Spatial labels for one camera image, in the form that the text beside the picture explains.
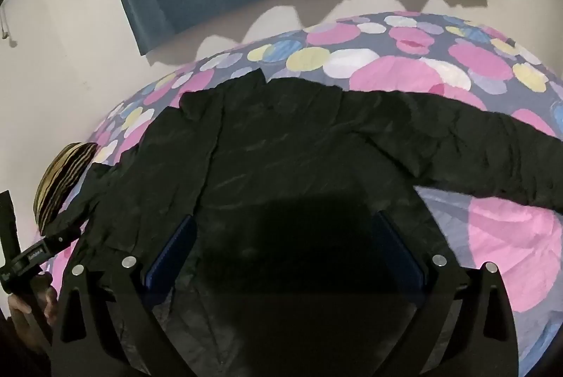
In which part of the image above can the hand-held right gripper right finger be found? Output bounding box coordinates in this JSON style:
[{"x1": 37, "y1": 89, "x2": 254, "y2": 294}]
[{"x1": 373, "y1": 210, "x2": 519, "y2": 377}]

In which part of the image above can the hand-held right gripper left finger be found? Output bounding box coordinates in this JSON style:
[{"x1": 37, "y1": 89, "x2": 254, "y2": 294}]
[{"x1": 50, "y1": 213, "x2": 198, "y2": 377}]

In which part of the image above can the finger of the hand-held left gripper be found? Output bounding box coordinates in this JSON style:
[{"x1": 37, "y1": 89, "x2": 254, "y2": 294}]
[{"x1": 42, "y1": 226, "x2": 83, "y2": 255}]

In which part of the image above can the black puffer jacket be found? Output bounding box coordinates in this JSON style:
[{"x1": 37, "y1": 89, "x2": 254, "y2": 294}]
[{"x1": 42, "y1": 68, "x2": 563, "y2": 377}]

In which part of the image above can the person's left hand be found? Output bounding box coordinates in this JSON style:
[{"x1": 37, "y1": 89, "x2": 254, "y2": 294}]
[{"x1": 6, "y1": 271, "x2": 59, "y2": 327}]

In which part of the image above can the striped cushion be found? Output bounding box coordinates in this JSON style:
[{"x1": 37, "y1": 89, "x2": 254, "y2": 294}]
[{"x1": 33, "y1": 142, "x2": 98, "y2": 236}]

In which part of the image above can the dotted bed sheet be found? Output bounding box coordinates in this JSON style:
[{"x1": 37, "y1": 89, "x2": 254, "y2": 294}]
[{"x1": 33, "y1": 11, "x2": 563, "y2": 377}]

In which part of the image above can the small wall fixture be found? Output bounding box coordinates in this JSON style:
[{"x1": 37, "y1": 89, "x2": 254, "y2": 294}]
[{"x1": 0, "y1": 5, "x2": 18, "y2": 49}]

